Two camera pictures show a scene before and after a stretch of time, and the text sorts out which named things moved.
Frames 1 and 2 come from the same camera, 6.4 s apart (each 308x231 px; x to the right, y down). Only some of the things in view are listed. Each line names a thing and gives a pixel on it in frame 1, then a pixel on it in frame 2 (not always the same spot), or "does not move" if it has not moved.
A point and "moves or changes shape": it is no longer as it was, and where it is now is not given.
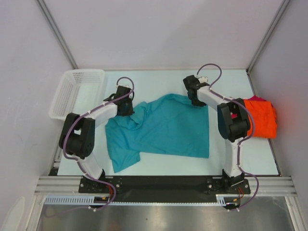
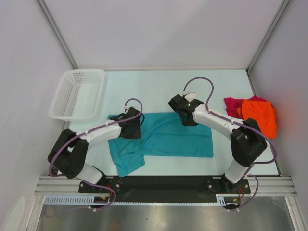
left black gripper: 130,111 → 136,134
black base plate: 162,188 does not move
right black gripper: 198,104 → 190,123
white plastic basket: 80,92 does not move
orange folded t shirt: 264,120 does not move
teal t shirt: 170,125 moves or changes shape
